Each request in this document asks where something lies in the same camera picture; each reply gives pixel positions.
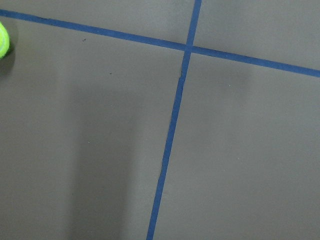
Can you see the yellow tennis ball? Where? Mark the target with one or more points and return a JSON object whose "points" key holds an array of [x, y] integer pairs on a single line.
{"points": [[4, 41]]}

